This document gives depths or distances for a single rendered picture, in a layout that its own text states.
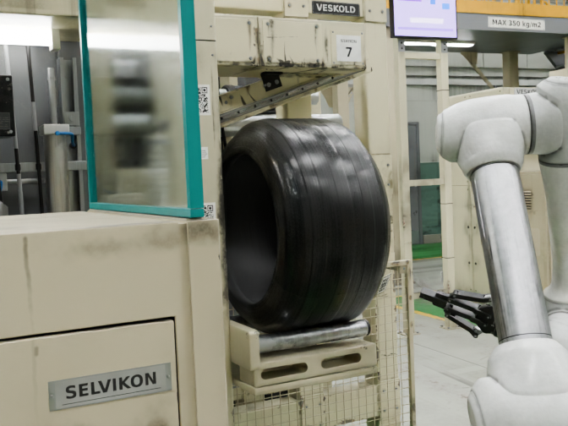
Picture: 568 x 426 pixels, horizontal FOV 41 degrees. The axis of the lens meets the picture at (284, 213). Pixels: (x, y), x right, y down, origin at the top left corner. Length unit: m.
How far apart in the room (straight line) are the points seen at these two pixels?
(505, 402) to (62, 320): 0.83
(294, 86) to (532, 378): 1.34
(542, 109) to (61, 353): 1.13
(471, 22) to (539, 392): 8.10
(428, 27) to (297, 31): 3.91
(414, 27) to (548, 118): 4.48
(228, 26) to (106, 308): 1.41
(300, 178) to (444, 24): 4.57
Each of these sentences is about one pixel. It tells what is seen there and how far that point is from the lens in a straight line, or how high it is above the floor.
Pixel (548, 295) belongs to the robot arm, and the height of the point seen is 0.98.
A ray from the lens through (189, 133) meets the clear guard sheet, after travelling 0.97.
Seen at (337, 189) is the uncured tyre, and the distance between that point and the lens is 1.82.
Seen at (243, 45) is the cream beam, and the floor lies 1.70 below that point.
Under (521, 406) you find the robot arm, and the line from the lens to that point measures 1.44.
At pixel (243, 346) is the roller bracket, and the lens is 1.86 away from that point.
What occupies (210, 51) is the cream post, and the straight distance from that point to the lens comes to 1.91.
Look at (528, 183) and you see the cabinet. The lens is 6.57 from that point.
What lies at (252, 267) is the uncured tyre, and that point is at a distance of 2.29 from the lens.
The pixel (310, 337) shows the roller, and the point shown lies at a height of 0.90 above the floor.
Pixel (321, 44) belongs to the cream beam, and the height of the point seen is 1.71.
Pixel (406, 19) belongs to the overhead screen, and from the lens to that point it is 6.10.
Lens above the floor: 1.32
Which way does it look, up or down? 3 degrees down
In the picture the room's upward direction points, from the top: 3 degrees counter-clockwise
